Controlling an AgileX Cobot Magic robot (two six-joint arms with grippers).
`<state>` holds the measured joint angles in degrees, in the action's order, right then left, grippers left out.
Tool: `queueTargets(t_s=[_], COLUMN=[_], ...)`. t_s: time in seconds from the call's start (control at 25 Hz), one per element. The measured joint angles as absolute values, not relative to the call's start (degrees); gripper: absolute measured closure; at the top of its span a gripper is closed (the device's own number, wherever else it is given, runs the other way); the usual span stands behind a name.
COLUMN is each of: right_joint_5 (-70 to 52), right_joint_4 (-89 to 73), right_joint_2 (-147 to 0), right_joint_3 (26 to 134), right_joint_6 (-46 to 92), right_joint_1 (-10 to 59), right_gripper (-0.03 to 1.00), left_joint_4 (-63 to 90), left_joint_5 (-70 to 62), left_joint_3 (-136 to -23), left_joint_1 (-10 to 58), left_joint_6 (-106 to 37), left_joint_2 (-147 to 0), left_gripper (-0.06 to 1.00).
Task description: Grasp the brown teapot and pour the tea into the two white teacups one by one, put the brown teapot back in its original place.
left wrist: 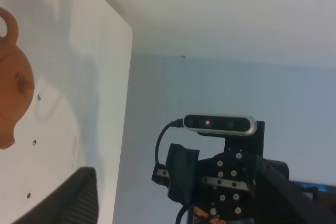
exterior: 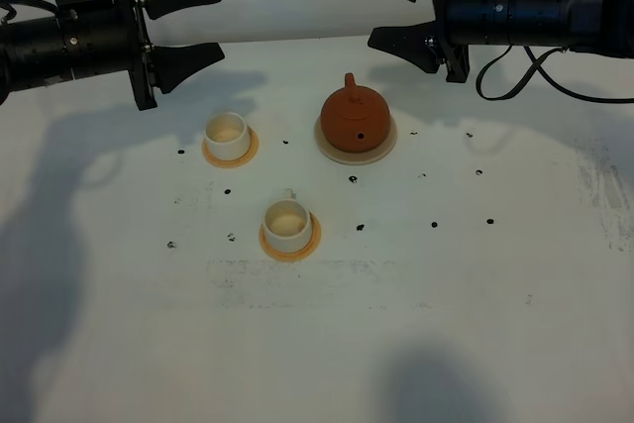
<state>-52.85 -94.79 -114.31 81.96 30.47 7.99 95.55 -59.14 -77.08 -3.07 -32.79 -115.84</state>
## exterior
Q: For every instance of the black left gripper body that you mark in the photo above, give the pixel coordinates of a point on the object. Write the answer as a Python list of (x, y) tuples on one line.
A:
[(107, 36)]

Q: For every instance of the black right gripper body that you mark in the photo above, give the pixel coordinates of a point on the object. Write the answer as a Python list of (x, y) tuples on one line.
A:
[(463, 23)]

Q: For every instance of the brown clay teapot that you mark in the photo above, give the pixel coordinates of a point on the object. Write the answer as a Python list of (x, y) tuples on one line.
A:
[(355, 119)]

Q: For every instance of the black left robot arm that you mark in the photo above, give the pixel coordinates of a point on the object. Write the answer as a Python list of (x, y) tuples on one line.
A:
[(45, 43)]

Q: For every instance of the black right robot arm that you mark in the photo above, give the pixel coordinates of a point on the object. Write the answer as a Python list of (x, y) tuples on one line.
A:
[(602, 27)]

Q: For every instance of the beige round teapot saucer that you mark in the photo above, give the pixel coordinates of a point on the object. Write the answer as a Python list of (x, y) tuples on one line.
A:
[(378, 153)]

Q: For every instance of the white teacup far left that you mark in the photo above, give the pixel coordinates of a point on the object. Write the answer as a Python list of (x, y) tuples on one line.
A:
[(227, 136)]

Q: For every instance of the white teacup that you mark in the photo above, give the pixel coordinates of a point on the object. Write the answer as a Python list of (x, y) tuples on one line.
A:
[(287, 224), (227, 136)]

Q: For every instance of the orange coaster far left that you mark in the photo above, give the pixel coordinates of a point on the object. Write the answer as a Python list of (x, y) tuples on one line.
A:
[(249, 154)]

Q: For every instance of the orange coaster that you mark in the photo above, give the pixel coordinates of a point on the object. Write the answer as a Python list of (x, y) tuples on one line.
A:
[(304, 253), (249, 154)]

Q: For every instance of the white teacup near centre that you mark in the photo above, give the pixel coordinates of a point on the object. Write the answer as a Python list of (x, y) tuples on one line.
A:
[(287, 224)]

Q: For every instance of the orange coaster near centre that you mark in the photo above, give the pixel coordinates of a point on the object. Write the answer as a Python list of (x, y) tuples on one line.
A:
[(304, 253)]

